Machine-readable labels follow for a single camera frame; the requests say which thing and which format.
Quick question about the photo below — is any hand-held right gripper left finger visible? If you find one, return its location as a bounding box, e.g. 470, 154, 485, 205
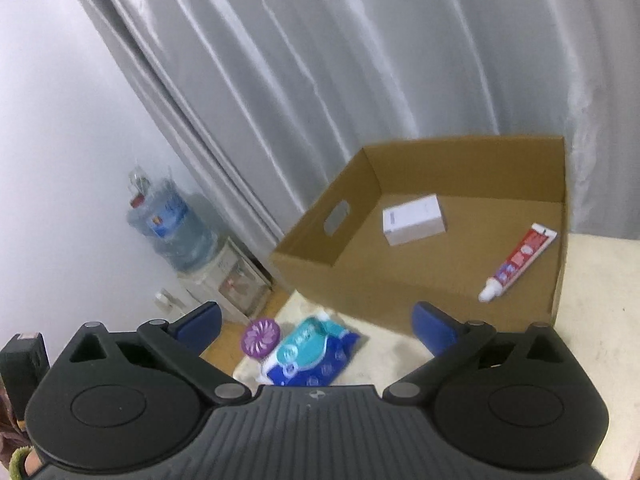
57, 302, 253, 404

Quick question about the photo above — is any white water dispenser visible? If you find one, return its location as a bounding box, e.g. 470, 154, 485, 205
177, 237, 274, 324

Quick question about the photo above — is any purple-lid air freshener jar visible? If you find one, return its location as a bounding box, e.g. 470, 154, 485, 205
241, 317, 284, 364

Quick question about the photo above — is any small clear wall hanger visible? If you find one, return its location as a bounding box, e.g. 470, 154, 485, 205
127, 165, 151, 208

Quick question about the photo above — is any brown cardboard box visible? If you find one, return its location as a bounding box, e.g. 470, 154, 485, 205
269, 134, 569, 337

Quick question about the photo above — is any red toothpaste tube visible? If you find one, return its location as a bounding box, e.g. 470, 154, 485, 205
477, 223, 558, 304

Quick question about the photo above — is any dark maroon cloth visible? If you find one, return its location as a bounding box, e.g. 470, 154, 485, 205
0, 385, 27, 463

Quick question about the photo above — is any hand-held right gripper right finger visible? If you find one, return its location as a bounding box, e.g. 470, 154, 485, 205
382, 301, 576, 404

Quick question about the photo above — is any grey curtain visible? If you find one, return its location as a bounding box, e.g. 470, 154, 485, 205
52, 0, 640, 306

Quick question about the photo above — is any small white carton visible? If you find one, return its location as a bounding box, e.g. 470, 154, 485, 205
382, 195, 447, 247

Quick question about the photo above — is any blue wet wipes pack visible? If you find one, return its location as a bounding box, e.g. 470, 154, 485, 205
257, 311, 361, 387

